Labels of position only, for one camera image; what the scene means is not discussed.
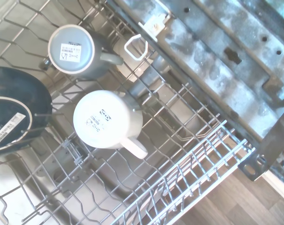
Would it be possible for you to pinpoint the white ceramic mug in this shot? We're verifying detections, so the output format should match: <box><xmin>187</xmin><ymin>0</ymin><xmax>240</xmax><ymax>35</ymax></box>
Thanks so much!
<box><xmin>73</xmin><ymin>90</ymin><xmax>149</xmax><ymax>159</ymax></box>

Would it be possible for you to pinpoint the grey ceramic mug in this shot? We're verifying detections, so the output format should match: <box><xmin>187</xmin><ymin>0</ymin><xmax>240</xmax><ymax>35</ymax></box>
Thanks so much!
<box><xmin>47</xmin><ymin>24</ymin><xmax>123</xmax><ymax>79</ymax></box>

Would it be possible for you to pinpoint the dishwasher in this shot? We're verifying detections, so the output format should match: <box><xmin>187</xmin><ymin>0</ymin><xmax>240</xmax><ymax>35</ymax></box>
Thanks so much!
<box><xmin>0</xmin><ymin>0</ymin><xmax>284</xmax><ymax>225</ymax></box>

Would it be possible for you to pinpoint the grey wire dish rack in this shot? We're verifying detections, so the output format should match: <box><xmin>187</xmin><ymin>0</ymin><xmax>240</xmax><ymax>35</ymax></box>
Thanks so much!
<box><xmin>0</xmin><ymin>0</ymin><xmax>257</xmax><ymax>225</ymax></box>

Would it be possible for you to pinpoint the light grey wire cup shelf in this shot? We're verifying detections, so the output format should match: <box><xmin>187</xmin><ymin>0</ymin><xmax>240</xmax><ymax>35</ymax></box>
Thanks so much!
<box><xmin>111</xmin><ymin>119</ymin><xmax>256</xmax><ymax>225</ymax></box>

